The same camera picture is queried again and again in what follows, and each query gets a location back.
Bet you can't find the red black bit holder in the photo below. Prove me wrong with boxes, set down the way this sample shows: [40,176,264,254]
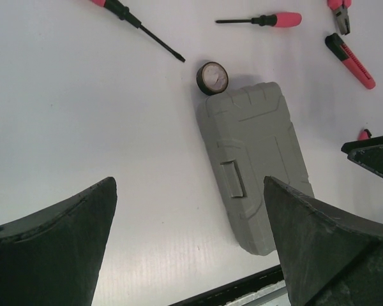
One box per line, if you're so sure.
[357,129,372,141]

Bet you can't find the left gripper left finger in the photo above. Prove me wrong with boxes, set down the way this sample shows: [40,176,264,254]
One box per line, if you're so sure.
[0,177,117,305]

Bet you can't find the red black utility knife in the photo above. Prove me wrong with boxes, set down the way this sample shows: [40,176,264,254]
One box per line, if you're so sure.
[324,33,376,90]

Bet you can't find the red-handled screwdriver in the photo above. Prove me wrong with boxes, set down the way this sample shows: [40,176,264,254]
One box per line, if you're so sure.
[215,12,302,28]
[91,0,186,62]

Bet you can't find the red black pliers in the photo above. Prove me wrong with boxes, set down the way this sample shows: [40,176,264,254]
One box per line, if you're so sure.
[327,0,352,35]

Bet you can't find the grey plastic tool case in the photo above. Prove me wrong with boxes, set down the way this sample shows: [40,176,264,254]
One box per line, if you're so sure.
[197,82,313,256]

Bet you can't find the black electrical tape roll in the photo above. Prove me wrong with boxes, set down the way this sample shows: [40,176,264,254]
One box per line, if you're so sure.
[196,61,229,96]

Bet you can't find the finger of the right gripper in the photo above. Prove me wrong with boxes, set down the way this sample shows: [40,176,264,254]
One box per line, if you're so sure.
[341,136,383,179]

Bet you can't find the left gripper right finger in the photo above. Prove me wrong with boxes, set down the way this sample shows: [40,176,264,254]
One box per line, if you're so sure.
[264,177,383,305]

